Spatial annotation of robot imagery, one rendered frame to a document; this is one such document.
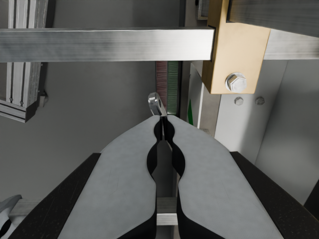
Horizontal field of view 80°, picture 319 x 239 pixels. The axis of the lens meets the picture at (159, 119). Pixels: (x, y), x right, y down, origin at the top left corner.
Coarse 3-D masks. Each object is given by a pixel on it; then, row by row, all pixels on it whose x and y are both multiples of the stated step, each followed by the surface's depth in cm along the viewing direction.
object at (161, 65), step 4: (160, 64) 33; (164, 64) 33; (160, 68) 34; (164, 68) 34; (160, 72) 34; (164, 72) 34; (160, 76) 34; (164, 76) 34; (160, 80) 35; (164, 80) 35; (160, 84) 35; (164, 84) 35; (160, 88) 36; (164, 88) 36; (160, 92) 36; (164, 92) 36; (160, 96) 36; (164, 96) 36; (164, 100) 37; (164, 104) 37; (164, 108) 38
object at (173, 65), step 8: (168, 64) 33; (176, 64) 33; (168, 72) 34; (176, 72) 34; (168, 80) 35; (176, 80) 35; (168, 88) 36; (176, 88) 36; (168, 96) 36; (176, 96) 36; (168, 104) 37; (176, 104) 37; (168, 112) 38
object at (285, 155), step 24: (288, 72) 41; (312, 72) 35; (288, 96) 42; (312, 96) 35; (288, 120) 42; (312, 120) 35; (264, 144) 51; (288, 144) 42; (312, 144) 35; (264, 168) 51; (288, 168) 42; (312, 168) 35; (288, 192) 42; (312, 192) 35
